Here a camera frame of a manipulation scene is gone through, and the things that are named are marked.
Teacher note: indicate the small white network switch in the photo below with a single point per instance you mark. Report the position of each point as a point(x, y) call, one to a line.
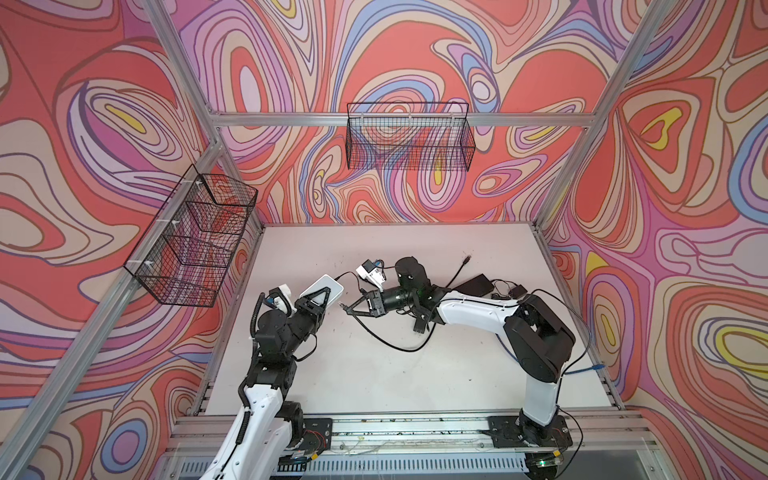
point(323, 292)

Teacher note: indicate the black power adapter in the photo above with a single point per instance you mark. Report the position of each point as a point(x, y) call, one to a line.
point(507, 290)

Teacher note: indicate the left wire mesh basket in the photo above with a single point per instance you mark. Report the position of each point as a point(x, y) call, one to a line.
point(184, 257)

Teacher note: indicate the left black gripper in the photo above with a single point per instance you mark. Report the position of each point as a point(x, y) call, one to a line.
point(306, 310)

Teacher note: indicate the black network switch box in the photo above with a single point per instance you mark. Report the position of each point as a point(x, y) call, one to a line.
point(478, 286)

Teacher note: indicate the wire mesh basket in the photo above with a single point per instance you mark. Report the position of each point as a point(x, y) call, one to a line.
point(409, 136)
point(184, 257)

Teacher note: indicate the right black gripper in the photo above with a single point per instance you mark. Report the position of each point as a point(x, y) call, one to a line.
point(376, 304)

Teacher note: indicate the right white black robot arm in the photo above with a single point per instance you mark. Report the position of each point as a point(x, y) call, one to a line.
point(540, 341)

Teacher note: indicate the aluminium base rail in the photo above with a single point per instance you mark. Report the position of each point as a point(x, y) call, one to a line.
point(586, 444)

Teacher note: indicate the back wire mesh basket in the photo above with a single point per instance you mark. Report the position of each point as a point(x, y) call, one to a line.
point(409, 136)

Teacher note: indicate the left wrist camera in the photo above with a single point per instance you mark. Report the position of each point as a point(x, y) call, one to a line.
point(280, 298)

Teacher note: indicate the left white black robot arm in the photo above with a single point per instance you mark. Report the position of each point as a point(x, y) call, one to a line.
point(267, 424)

